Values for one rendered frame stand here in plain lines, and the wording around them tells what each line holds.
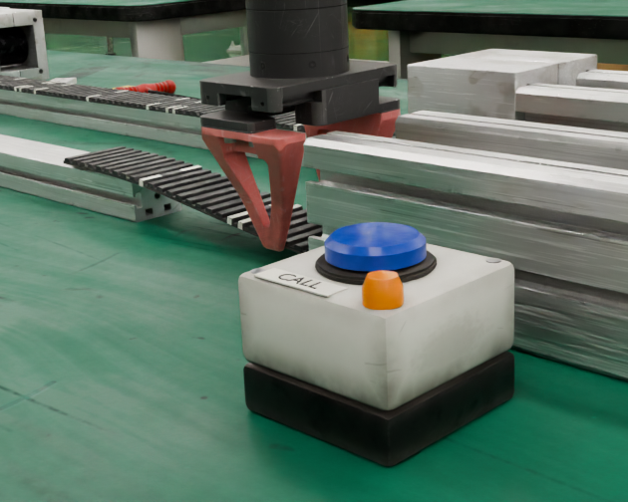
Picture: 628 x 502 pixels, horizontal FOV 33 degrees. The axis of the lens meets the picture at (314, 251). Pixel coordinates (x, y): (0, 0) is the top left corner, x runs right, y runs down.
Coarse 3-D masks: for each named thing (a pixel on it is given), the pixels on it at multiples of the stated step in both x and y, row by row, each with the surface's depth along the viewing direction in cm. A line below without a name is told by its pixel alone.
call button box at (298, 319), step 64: (320, 256) 43; (448, 256) 43; (256, 320) 42; (320, 320) 39; (384, 320) 37; (448, 320) 39; (512, 320) 43; (256, 384) 43; (320, 384) 40; (384, 384) 38; (448, 384) 40; (512, 384) 43; (384, 448) 38
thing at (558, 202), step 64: (448, 128) 57; (512, 128) 55; (576, 128) 54; (320, 192) 55; (384, 192) 53; (448, 192) 50; (512, 192) 46; (576, 192) 44; (512, 256) 47; (576, 256) 45; (576, 320) 46
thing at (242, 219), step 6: (270, 204) 67; (270, 210) 67; (294, 210) 67; (228, 216) 65; (234, 216) 65; (240, 216) 65; (246, 216) 66; (228, 222) 65; (234, 222) 65; (240, 222) 64; (246, 222) 64; (240, 228) 64
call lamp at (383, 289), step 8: (376, 272) 38; (384, 272) 38; (392, 272) 38; (368, 280) 38; (376, 280) 37; (384, 280) 37; (392, 280) 37; (400, 280) 38; (368, 288) 37; (376, 288) 37; (384, 288) 37; (392, 288) 37; (400, 288) 37; (368, 296) 37; (376, 296) 37; (384, 296) 37; (392, 296) 37; (400, 296) 38; (368, 304) 38; (376, 304) 37; (384, 304) 37; (392, 304) 37; (400, 304) 38
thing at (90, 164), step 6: (132, 150) 79; (138, 150) 79; (108, 156) 77; (114, 156) 77; (120, 156) 77; (126, 156) 77; (132, 156) 77; (84, 162) 75; (90, 162) 76; (96, 162) 75; (102, 162) 75; (108, 162) 76; (90, 168) 75
